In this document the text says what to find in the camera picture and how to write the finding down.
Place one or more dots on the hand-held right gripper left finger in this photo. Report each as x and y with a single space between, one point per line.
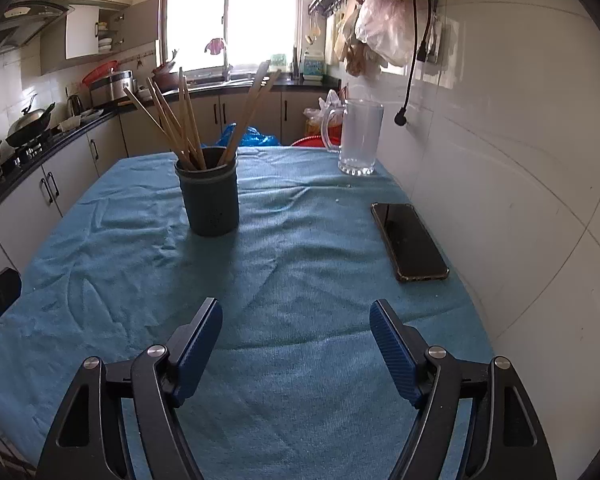
200 350

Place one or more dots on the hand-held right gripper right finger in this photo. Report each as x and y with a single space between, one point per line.
392 355

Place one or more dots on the dark grey perforated utensil holder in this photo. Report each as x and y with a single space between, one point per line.
210 200

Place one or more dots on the black smartphone in brown case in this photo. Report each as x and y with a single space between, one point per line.
410 245

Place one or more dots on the blue terry table cloth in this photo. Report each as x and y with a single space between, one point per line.
290 270

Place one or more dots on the white lower kitchen cabinets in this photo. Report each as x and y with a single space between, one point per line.
70 175

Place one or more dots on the gas stove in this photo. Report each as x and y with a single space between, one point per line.
27 152

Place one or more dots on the black wok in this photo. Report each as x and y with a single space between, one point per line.
30 125

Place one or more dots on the black kitchen countertop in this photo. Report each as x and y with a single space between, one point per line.
70 137

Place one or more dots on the steel kettle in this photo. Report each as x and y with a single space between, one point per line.
75 105

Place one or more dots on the clear glass pitcher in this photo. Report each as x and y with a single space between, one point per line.
360 140

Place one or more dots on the blue plastic bag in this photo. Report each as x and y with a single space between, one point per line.
252 137

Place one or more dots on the red plastic basin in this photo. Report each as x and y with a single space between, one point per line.
310 141

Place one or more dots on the silver rice cooker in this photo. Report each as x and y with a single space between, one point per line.
112 87

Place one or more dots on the red lid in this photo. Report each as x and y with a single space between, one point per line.
100 72

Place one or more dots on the orange plastic bag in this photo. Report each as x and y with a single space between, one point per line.
325 110

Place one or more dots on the brown clay pot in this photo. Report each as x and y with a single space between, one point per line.
166 79

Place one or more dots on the open upper kitchen cabinet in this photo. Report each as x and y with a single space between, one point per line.
82 35

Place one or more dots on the range hood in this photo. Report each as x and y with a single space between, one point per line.
25 20

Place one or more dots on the white stacked dishes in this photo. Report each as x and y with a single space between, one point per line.
105 40

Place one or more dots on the beige hanging plastic bag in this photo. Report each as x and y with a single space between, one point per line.
352 50

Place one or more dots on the white hanging plastic bag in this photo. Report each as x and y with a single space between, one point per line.
385 25

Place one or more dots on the kitchen window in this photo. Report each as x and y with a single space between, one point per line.
260 10

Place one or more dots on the wall power socket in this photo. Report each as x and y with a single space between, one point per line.
437 42

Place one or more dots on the black hanging wall rack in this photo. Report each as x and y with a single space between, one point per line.
325 0

